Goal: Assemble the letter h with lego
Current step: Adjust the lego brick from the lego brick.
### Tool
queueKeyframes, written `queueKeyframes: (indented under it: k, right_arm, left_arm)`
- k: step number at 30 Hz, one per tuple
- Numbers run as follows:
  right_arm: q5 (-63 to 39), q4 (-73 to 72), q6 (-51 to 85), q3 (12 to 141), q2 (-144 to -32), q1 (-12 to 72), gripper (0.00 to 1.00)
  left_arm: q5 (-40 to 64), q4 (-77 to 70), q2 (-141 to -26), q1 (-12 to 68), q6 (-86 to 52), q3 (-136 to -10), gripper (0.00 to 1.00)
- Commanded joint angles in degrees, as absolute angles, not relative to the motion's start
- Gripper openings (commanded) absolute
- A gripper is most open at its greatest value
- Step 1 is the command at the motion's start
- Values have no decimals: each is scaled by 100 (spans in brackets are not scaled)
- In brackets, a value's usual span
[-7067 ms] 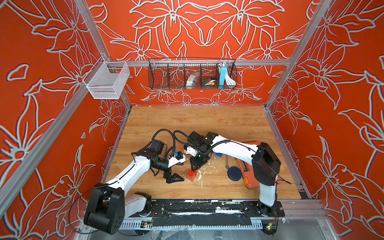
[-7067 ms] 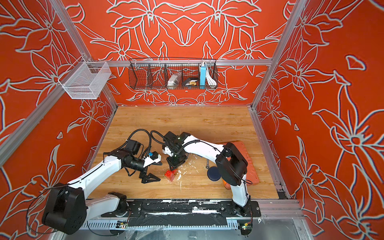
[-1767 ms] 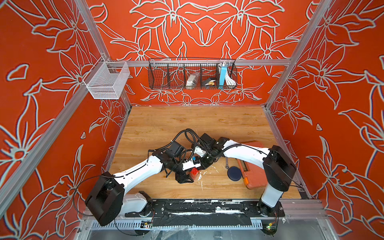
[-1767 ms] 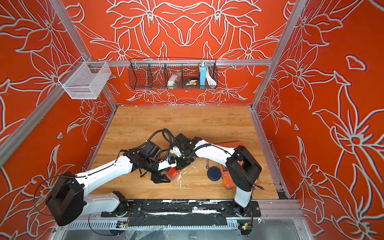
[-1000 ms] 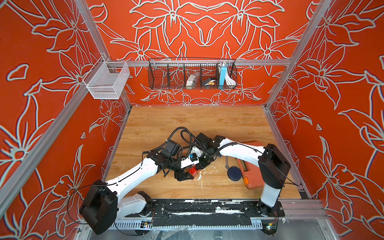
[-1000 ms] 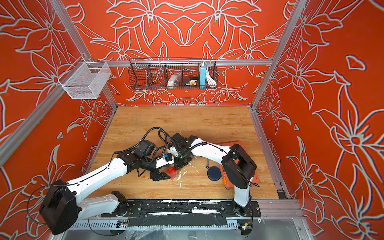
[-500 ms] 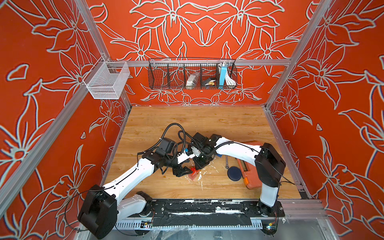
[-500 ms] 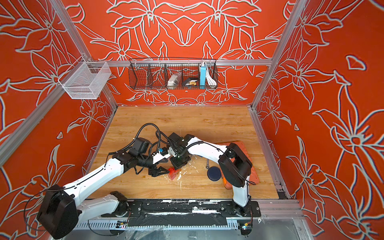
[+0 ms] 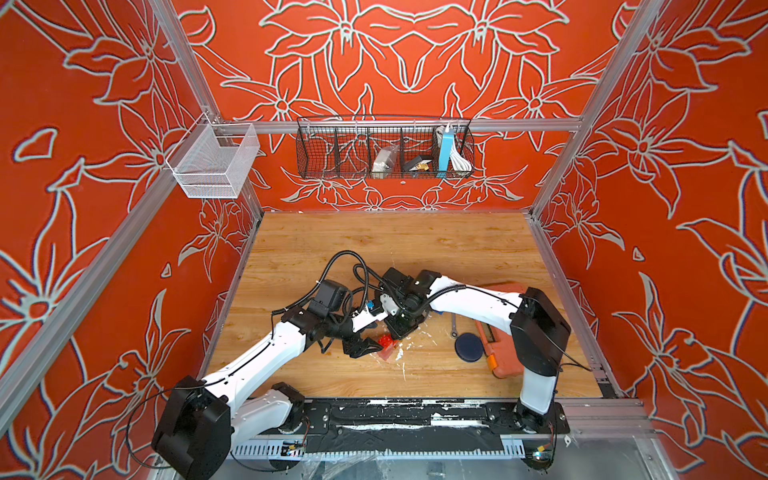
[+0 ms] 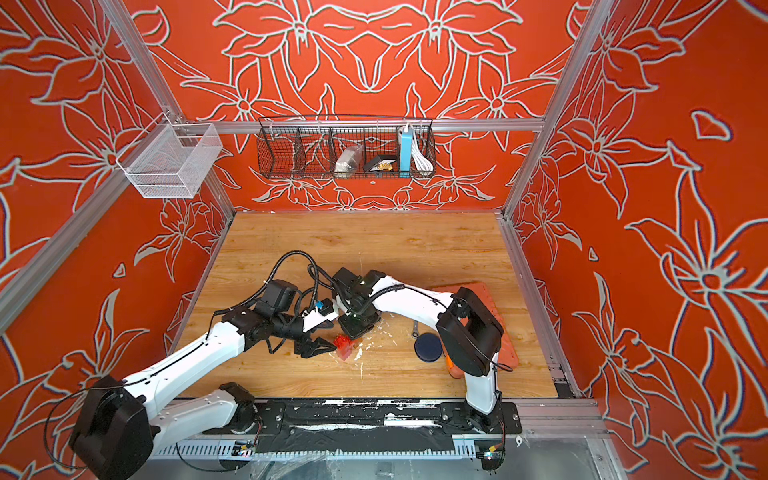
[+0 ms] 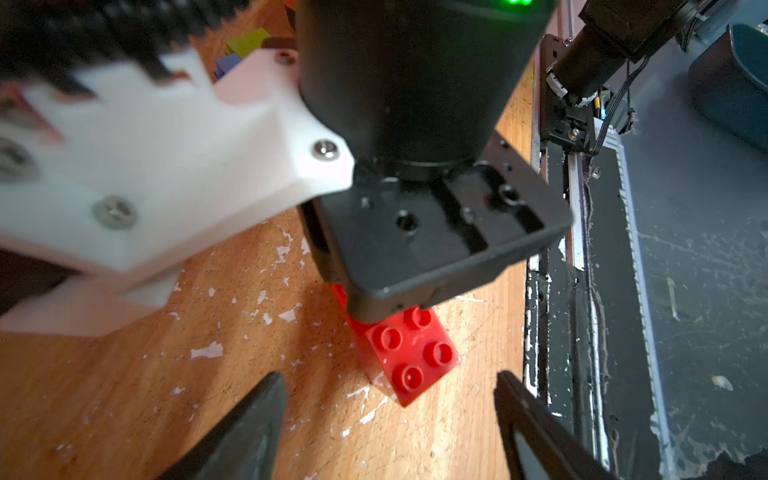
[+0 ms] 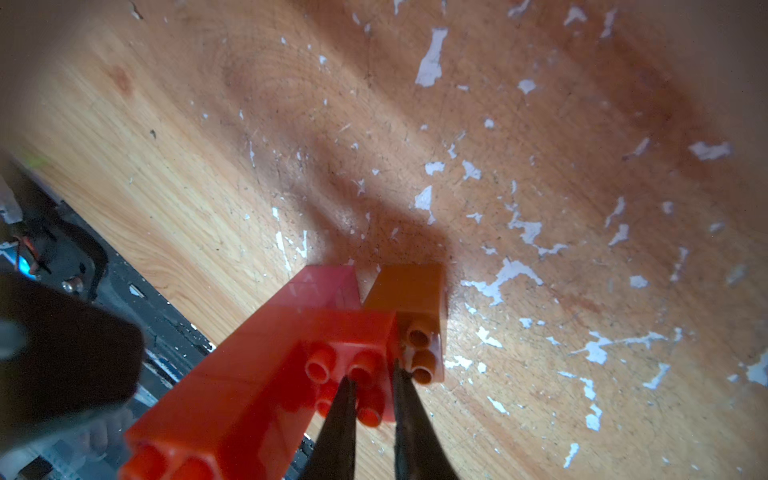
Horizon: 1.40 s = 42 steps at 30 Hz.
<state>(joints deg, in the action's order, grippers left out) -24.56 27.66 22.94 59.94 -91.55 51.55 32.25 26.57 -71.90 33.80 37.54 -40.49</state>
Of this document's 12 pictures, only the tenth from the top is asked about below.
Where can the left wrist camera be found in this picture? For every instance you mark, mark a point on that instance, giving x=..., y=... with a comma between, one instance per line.
x=323, y=311

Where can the dark blue round disc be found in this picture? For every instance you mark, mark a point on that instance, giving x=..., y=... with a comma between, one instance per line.
x=428, y=347

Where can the black wire wall basket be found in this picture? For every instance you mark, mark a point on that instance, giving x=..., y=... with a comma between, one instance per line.
x=300, y=149

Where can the orange tool case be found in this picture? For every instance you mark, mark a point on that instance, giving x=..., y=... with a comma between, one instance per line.
x=507, y=354

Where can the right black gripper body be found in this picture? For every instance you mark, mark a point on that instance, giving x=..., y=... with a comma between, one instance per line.
x=364, y=325

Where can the black object in basket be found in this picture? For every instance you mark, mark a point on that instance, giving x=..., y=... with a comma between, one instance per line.
x=382, y=164

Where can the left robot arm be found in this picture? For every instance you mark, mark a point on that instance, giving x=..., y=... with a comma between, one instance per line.
x=123, y=422

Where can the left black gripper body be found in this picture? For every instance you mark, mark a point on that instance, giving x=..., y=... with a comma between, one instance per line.
x=315, y=347

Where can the clear bag in basket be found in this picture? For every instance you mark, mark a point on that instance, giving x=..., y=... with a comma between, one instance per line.
x=348, y=162

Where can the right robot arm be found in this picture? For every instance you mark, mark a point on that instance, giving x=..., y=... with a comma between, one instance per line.
x=469, y=333

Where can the clear plastic wall bin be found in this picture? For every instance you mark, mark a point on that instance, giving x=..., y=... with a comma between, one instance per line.
x=172, y=161

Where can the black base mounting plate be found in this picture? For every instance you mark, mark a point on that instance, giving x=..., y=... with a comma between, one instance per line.
x=370, y=425

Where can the red lego brick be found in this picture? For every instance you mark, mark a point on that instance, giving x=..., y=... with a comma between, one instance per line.
x=345, y=346

